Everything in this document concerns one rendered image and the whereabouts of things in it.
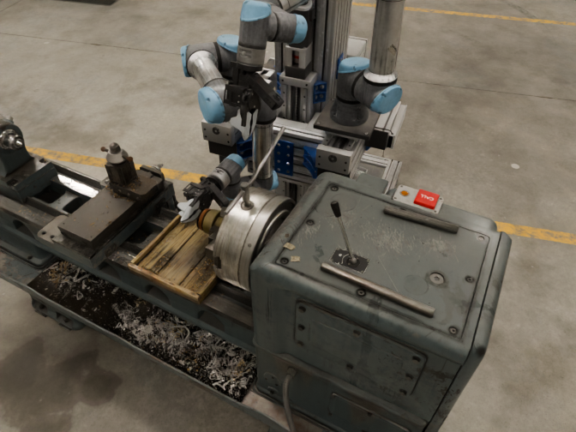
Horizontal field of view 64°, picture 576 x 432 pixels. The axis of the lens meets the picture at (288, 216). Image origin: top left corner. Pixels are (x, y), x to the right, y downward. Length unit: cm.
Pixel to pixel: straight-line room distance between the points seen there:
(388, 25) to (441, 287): 82
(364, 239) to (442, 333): 31
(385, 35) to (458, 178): 218
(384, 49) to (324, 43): 41
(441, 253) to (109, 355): 184
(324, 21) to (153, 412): 186
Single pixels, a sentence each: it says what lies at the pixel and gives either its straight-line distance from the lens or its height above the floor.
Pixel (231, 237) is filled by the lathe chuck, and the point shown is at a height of 119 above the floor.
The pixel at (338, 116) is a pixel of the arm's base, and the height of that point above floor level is 119.
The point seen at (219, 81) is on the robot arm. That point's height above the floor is 142.
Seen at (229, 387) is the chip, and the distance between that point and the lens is 176.
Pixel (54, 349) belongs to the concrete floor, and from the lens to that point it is 272.
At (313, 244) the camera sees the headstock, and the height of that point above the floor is 125.
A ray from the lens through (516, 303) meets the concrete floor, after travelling 292.
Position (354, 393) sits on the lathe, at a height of 86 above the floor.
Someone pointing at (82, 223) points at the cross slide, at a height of 97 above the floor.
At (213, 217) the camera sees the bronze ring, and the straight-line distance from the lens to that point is 147.
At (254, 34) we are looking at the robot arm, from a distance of 125.
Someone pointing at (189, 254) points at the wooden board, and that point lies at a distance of 169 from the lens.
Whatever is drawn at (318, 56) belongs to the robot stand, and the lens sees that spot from 195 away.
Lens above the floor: 214
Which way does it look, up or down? 44 degrees down
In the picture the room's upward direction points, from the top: 1 degrees clockwise
